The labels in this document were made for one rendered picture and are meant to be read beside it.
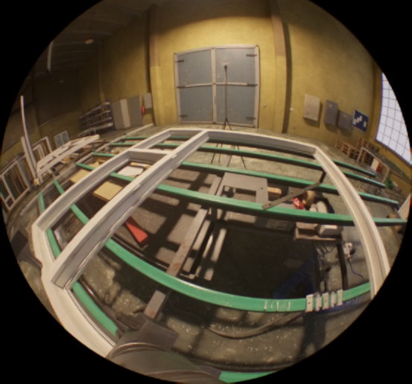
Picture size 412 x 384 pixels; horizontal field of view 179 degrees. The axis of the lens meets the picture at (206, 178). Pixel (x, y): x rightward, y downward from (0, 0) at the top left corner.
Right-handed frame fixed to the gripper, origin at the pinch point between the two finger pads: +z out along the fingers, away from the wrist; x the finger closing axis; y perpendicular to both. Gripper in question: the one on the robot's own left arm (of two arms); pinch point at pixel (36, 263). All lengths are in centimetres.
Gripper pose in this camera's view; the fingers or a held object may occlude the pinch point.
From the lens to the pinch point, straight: 62.3
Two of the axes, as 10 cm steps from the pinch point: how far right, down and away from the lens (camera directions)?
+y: -9.4, -1.7, 3.0
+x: -3.5, 5.3, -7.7
